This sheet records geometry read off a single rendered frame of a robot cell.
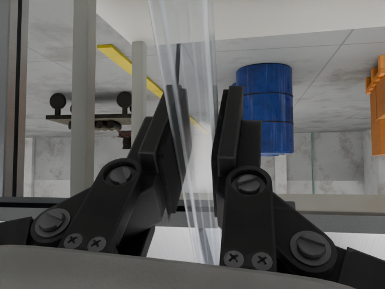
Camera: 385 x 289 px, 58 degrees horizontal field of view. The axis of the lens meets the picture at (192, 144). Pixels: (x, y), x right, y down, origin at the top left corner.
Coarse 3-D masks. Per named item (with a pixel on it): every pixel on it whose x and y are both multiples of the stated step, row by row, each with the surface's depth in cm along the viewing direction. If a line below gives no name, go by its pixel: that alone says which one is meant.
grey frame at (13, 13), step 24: (0, 0) 48; (24, 0) 51; (0, 24) 48; (24, 24) 51; (0, 48) 48; (24, 48) 50; (0, 72) 47; (24, 72) 50; (0, 96) 47; (24, 96) 50; (0, 120) 47; (24, 120) 50; (0, 144) 47; (24, 144) 50; (0, 168) 46; (0, 192) 46
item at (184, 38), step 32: (160, 0) 8; (192, 0) 8; (160, 32) 8; (192, 32) 8; (160, 64) 9; (192, 64) 9; (192, 96) 10; (192, 128) 10; (192, 160) 12; (192, 192) 13; (192, 224) 14
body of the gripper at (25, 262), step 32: (0, 256) 7; (32, 256) 7; (64, 256) 7; (96, 256) 7; (128, 256) 7; (0, 288) 7; (32, 288) 6; (64, 288) 6; (96, 288) 6; (128, 288) 6; (160, 288) 6; (192, 288) 6; (224, 288) 6; (256, 288) 6; (288, 288) 6; (320, 288) 6; (352, 288) 6
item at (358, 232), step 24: (0, 216) 20; (24, 216) 20; (312, 216) 17; (336, 216) 17; (360, 216) 16; (384, 216) 16; (168, 240) 19; (336, 240) 16; (360, 240) 16; (384, 240) 16
